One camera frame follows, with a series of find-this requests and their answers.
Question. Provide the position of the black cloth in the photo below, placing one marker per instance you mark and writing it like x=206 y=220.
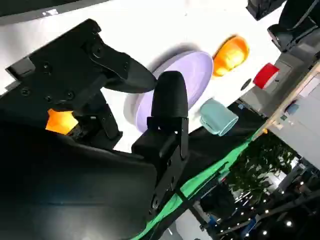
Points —
x=212 y=150

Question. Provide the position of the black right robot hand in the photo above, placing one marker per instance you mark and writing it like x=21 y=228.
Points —
x=62 y=187

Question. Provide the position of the green potted plants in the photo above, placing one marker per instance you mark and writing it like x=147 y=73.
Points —
x=262 y=162

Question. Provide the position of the pale green mug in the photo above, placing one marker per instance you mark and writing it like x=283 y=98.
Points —
x=216 y=115

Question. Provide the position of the green cloth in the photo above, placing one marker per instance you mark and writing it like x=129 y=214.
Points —
x=195 y=185

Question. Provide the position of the lilac plate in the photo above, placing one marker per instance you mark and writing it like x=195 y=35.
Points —
x=180 y=72

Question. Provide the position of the pale wooden desk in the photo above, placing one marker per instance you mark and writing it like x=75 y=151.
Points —
x=287 y=105

